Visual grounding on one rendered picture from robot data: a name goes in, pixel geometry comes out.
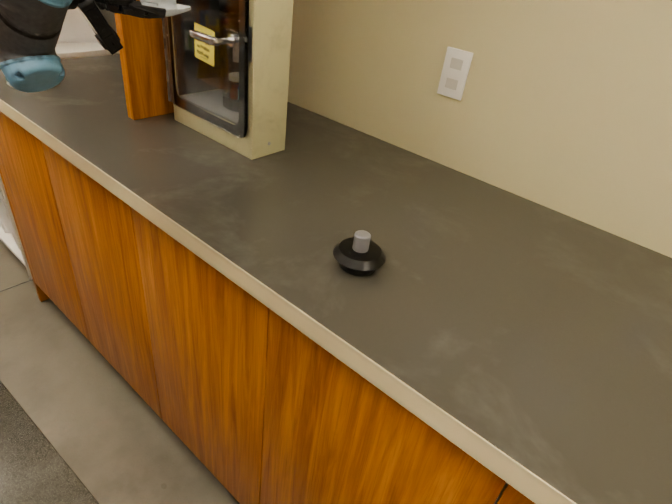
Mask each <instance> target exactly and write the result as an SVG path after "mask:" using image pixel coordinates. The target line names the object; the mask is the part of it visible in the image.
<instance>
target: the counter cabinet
mask: <svg viewBox="0 0 672 504"><path fill-rule="evenodd" d="M0 176H1V179H2V182H3V185H4V188H5V192H6V195H7V198H8V201H9V205H10V208H11V211H12V214H13V217H14V221H15V224H16V227H17V230H18V234H19V237H20V240H21V243H22V246H23V250H24V253H25V256H26V259H27V263H28V266H29V269H30V272H31V275H32V279H33V282H34V285H35V288H36V292H37V295H38V298H39V300H40V301H41V302H42V301H45V300H47V299H49V298H50V299H51V300H52V302H53V303H54V304H55V305H56V306H57V307H58V308H59V309H60V310H61V311H62V312H63V313H64V314H65V316H66V317H67V318H68V319H69V320H70V321H71V322H72V323H73V324H74V325H75V326H76V327H77V329H78V330H79V331H80V332H81V333H82V334H83V335H84V336H85V337H86V338H87V339H88V340H89V341H90V343H91V344H92V345H93V346H94V347H95V348H96V349H97V350H98V351H99V352H100V353H101V354H102V355H103V357H104V358H105V359H106V360H107V361H108V362H109V363H110V364H111V365H112V366H113V367H114V368H115V369H116V371H117V372H118V373H119V374H120V375H121V376H122V377H123V378H124V379H125V380H126V381H127V382H128V384H129V385H130V386H131V387H132V388H133V389H134V390H135V391H136V392H137V393H138V394H139V395H140V396H141V398H142V399H143V400H144V401H145V402H146V403H147V404H148V405H149V406H150V407H151V408H152V409H153V410H154V412H155V413H156V414H157V415H158V416H159V417H160V418H161V419H162V420H163V421H164V422H165V423H166V424H167V426H168V427H169V428H170V429H171V430H172V431H173V432H174V433H175V434H176V435H177V436H178V437H179V439H180V440H181V441H182V442H183V443H184V444H185V445H186V446H187V447H188V448H189V449H190V450H191V451H192V453H193V454H194V455H195V456H196V457H197V458H198V459H199V460H200V461H201V462H202V463H203V464H204V465H205V467H206V468H207V469H208V470H209V471H210V472H211V473H212V474H213V475H214V476H215V477H216V478H217V479H218V481H219V482H220V483H221V484H222V485H223V486H224V487H225V488H226V489H227V490H228V491H229V492H230V494H231V495H232V496H233V497H234V498H235V499H236V500H237V501H238V502H239V503H240V504H535V503H534V502H533V501H531V500H530V499H528V498H527V497H526V496H524V495H523V494H522V493H520V492H519V491H518V490H516V489H515V488H513V487H512V486H511V485H509V484H508V483H507V482H505V481H504V480H503V479H501V478H500V477H498V476H497V475H496V474H494V473H493V472H492V471H490V470H489V469H488V468H486V467H485V466H483V465H482V464H481V463H479V462H478V461H477V460H475V459H474V458H473V457H471V456H470V455H468V454H467V453H466V452H464V451H463V450H462V449H460V448H459V447H458V446H456V445H455V444H453V443H452V442H451V441H449V440H448V439H447V438H445V437H444V436H443V435H441V434H440V433H438V432H437V431H436V430H434V429H433V428H432V427H430V426H429V425H428V424H426V423H425V422H423V421H422V420H421V419H419V418H418V417H417V416H415V415H414V414H413V413H411V412H410V411H408V410H407V409H406V408H404V407H403V406H402V405H400V404H399V403H398V402H396V401H395V400H393V399H392V398H391V397H389V396H388V395H387V394H385V393H384V392H383V391H381V390H380V389H378V388H377V387H376V386H374V385H373V384H372V383H370V382H369V381H368V380H366V379H365V378H363V377H362V376H361V375H359V374H358V373H357V372H355V371H354V370H353V369H351V368H350V367H348V366H347V365H346V364H344V363H343V362H342V361H340V360H339V359H338V358H336V357H335V356H333V355H332V354H331V353H329V352H328V351H327V350H325V349H324V348H323V347H321V346H320V345H318V344H317V343H316V342H314V341H313V340H312V339H310V338H309V337H308V336H306V335H305V334H303V333H302V332H301V331H299V330H298V329H297V328H295V327H294V326H293V325H291V324H290V323H288V322H287V321H286V320H284V319H283V318H282V317H280V316H279V315H277V314H276V313H275V312H273V311H272V310H271V309H269V308H268V307H267V306H265V305H264V304H262V303H261V302H260V301H258V300H257V299H256V298H254V297H253V296H252V295H250V294H249V293H247V292H246V291H245V290H243V289H242V288H241V287H239V286H238V285H237V284H235V283H234V282H232V281H231V280H230V279H228V278H227V277H226V276H224V275H223V274H222V273H220V272H219V271H217V270H216V269H215V268H213V267H212V266H211V265H209V264H208V263H207V262H205V261H204V260H202V259H201V258H200V257H198V256H197V255H196V254H194V253H193V252H192V251H190V250H189V249H187V248H186V247H185V246H183V245H182V244H181V243H179V242H178V241H177V240H175V239H174V238H172V237H171V236H170V235H168V234H167V233H166V232H164V231H163V230H162V229H160V228H159V227H157V226H156V225H155V224H153V223H152V222H151V221H149V220H148V219H147V218H145V217H144V216H143V215H141V214H140V213H138V212H137V211H136V210H134V209H133V208H132V207H130V206H129V205H128V204H126V203H125V202H123V201H122V200H121V199H119V198H118V197H117V196H115V195H114V194H113V193H111V192H110V191H108V190H107V189H106V188H104V187H103V186H102V185H100V184H99V183H98V182H96V181H95V180H93V179H92V178H91V177H89V176H88V175H87V174H85V173H84V172H83V171H81V170H80V169H78V168H77V167H76V166H74V165H73V164H72V163H70V162H69V161H68V160H66V159H65V158H63V157H62V156H61V155H59V154H58V153H57V152H55V151H54V150H53V149H51V148H50V147H48V146H47V145H46V144H44V143H43V142H42V141H40V140H39V139H38V138H36V137H35V136H33V135H32V134H31V133H29V132H28V131H27V130H25V129H24V128H23V127H21V126H20V125H18V124H17V123H16V122H14V121H13V120H12V119H10V118H9V117H8V116H6V115H5V114H3V113H2V112H1V111H0Z"/></svg>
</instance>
